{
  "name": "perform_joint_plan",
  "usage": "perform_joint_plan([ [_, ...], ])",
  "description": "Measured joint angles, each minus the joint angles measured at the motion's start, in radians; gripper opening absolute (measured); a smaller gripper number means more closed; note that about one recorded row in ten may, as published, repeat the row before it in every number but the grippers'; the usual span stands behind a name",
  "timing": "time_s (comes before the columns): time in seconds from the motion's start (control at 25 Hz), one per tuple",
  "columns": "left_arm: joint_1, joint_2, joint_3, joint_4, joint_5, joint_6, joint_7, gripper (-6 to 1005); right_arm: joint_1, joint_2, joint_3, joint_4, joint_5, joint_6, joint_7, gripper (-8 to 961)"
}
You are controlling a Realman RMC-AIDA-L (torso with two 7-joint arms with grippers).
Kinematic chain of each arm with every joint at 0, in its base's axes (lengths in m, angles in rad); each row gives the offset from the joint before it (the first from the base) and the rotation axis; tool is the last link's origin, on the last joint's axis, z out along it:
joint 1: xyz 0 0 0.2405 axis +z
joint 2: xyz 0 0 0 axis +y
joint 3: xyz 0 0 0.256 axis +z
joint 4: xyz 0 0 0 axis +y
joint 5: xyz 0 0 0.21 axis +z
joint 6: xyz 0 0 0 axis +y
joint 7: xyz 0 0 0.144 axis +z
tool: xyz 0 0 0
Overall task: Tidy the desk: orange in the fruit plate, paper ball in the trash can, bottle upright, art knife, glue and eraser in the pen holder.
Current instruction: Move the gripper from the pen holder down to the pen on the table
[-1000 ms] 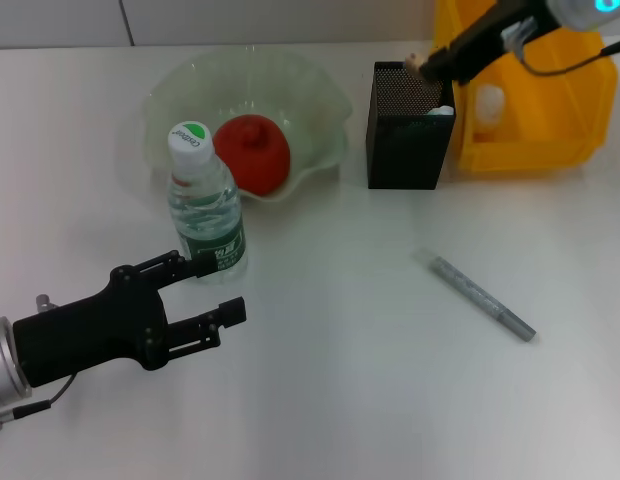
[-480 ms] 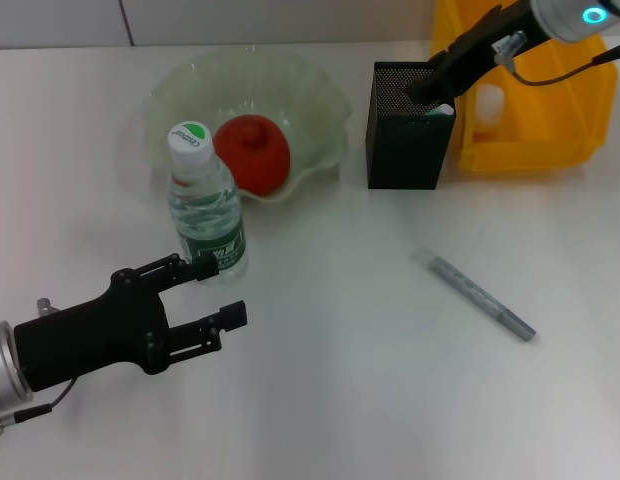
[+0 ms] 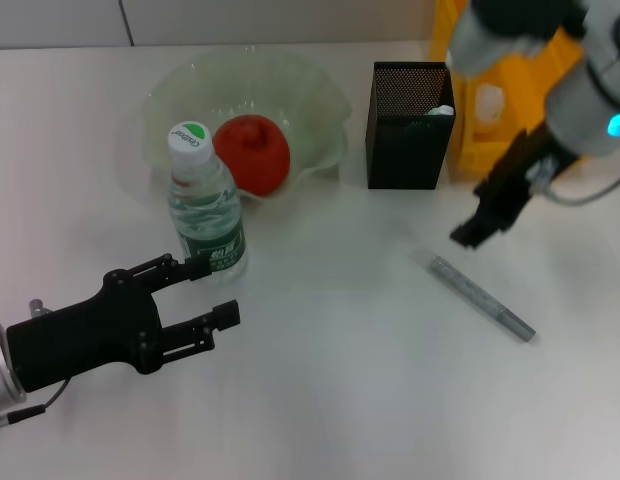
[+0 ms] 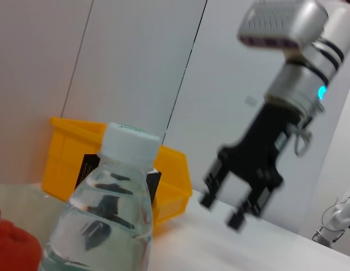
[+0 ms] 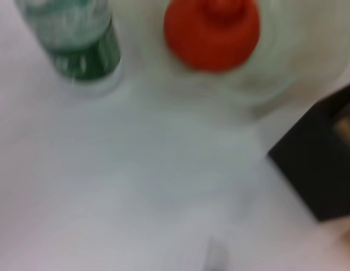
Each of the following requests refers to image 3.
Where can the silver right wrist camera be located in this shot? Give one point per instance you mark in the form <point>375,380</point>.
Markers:
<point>485,40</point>

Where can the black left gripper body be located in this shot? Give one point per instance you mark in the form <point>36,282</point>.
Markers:
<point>80,332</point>

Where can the black mesh pen holder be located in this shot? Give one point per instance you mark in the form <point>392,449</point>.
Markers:
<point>410,150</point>

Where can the small silver wrist plug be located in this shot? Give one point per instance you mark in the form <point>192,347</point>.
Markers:
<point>38,306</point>

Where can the clear water bottle green label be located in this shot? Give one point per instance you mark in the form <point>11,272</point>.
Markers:
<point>210,225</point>

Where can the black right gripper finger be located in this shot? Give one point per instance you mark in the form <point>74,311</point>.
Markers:
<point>491,234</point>
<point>467,231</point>

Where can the white paper ball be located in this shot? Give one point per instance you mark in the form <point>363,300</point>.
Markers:
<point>490,107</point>

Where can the translucent green wavy glass bowl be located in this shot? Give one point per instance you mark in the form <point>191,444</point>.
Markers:
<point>270,85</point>

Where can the yellow plastic storage bin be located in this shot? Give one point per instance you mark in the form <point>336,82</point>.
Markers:
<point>530,100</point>

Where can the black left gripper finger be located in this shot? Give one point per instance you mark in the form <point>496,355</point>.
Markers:
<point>200,267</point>
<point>226,315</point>

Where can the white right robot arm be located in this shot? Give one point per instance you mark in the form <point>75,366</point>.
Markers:
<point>595,90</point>

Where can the grey marker pen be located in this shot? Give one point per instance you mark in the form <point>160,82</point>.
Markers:
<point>482,300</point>

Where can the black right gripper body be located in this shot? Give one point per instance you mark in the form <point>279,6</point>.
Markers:
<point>510,180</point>

